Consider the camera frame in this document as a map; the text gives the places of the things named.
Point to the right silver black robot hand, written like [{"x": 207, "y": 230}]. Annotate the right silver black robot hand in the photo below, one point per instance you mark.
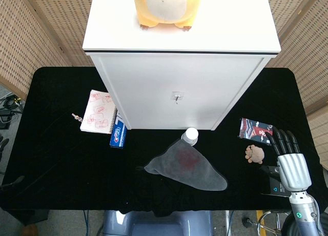
[{"x": 292, "y": 169}]

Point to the grey cloth with red stain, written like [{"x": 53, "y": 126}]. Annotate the grey cloth with red stain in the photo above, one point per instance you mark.
[{"x": 189, "y": 166}]

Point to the white cabinet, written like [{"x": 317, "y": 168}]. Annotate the white cabinet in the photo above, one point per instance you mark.
[{"x": 176, "y": 66}]

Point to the black booklet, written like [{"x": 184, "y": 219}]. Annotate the black booklet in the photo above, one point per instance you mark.
[{"x": 274, "y": 182}]

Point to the white plastic bottle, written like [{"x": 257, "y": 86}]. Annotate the white plastic bottle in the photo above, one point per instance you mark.
[{"x": 190, "y": 136}]

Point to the woven rattan screen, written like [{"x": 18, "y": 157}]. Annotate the woven rattan screen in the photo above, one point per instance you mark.
[
  {"x": 33, "y": 36},
  {"x": 305, "y": 51}
]

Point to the blue-grey robot torso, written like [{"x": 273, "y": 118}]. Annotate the blue-grey robot torso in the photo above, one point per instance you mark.
[{"x": 157, "y": 223}]

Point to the blue toothpaste box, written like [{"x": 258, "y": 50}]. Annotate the blue toothpaste box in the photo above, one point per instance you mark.
[{"x": 118, "y": 134}]

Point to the spiral notebook with red drawings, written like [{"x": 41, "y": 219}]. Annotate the spiral notebook with red drawings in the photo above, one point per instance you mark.
[{"x": 98, "y": 111}]

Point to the yellow plush toy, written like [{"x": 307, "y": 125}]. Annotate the yellow plush toy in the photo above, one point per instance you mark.
[{"x": 166, "y": 7}]

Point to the black tablecloth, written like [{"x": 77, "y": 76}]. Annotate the black tablecloth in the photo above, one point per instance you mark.
[{"x": 77, "y": 156}]

